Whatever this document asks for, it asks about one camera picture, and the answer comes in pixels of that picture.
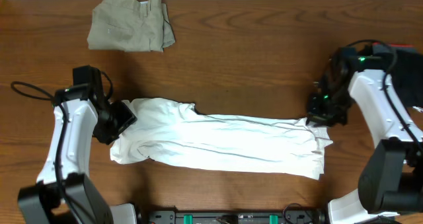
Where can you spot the white t-shirt black print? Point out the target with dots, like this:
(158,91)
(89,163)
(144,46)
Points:
(174,133)

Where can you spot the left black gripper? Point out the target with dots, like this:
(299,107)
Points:
(127,117)

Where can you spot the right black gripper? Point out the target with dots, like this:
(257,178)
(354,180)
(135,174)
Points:
(314,115)

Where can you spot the black garment red trim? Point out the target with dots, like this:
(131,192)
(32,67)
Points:
(407,73)

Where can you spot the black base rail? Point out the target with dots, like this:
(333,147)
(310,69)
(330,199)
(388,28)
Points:
(295,216)

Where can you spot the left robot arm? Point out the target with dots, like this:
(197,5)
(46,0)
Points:
(63,192)

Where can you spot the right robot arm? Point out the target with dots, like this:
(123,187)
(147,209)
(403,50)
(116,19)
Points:
(384,81)

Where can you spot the folded khaki shorts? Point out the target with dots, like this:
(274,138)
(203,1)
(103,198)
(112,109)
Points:
(130,26)

